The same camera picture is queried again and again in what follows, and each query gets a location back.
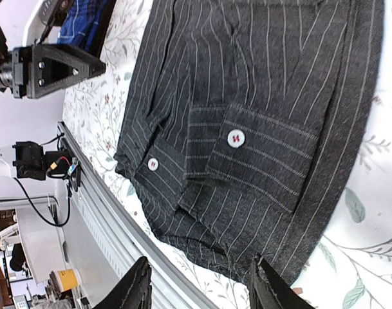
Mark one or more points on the black pinstriped long sleeve shirt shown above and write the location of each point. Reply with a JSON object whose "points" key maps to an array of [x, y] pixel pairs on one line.
{"points": [[243, 122]]}

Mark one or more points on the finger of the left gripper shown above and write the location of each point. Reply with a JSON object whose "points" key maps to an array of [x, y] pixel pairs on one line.
{"points": [[53, 67]]}

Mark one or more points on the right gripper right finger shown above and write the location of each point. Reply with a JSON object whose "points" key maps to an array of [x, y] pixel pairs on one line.
{"points": [[269, 291]]}

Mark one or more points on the aluminium front rail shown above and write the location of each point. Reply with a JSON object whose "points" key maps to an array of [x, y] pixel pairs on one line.
{"points": [[104, 242]]}

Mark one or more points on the yellow paper cup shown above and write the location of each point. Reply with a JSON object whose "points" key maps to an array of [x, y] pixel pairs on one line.
{"points": [[65, 280]]}

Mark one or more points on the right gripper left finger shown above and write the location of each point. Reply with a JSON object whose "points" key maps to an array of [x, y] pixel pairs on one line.
{"points": [[133, 291]]}

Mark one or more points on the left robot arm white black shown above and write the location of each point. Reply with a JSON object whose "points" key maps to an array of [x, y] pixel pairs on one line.
{"points": [[50, 14]]}

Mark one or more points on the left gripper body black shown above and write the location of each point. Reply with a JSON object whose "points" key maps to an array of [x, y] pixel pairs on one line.
{"points": [[14, 68]]}

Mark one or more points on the folded blue plaid shirt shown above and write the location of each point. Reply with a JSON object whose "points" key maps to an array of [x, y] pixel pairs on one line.
{"points": [[81, 25]]}

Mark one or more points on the floral patterned tablecloth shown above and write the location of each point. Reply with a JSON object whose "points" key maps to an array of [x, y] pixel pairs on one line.
{"points": [[351, 266]]}

